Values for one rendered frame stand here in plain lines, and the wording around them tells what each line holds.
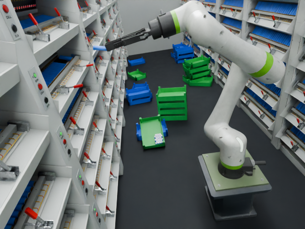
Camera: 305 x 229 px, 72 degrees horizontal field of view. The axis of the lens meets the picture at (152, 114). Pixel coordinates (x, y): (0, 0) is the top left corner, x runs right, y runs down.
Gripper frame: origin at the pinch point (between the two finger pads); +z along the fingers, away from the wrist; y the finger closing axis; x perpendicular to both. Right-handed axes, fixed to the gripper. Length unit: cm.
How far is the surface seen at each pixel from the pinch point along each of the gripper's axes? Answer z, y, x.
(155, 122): 4, -80, 96
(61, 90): 23.2, 15.6, 6.5
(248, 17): -103, -100, 35
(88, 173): 32, 20, 46
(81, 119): 28.3, 3.6, 26.6
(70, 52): 29.1, -29.7, 0.8
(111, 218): 38, 17, 86
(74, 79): 23.0, -0.1, 8.1
